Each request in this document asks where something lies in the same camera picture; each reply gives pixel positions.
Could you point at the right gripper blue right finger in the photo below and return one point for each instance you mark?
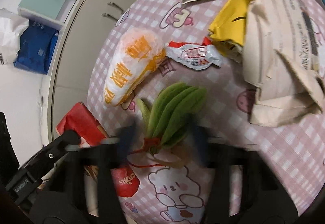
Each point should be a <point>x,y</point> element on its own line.
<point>200,138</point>

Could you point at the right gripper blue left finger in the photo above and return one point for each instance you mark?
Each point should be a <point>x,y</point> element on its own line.
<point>126,137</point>

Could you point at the green leaf bundle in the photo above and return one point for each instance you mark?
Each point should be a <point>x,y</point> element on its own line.
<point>167,121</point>

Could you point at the red snack packet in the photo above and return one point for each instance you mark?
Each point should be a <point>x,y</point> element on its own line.
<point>92,135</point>

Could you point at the red white sauce packet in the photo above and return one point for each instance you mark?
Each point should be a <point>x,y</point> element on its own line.
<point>196,56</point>

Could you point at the orange white plastic bag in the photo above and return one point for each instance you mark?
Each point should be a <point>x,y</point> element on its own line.
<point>139,53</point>

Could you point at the yellow snack bag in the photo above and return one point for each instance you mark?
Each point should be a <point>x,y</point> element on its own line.
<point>228,29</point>

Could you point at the newspaper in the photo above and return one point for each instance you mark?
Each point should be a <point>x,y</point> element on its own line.
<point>280,58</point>

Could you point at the pink checkered tablecloth table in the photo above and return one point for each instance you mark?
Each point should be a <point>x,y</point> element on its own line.
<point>295,152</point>

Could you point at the blue paper bag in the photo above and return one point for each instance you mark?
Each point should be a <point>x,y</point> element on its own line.
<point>37,45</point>

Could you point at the white curved base cabinet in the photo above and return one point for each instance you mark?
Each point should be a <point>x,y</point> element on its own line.
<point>79,42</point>

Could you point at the white paper shopping bag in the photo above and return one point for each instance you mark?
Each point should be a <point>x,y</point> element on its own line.
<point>12,26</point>

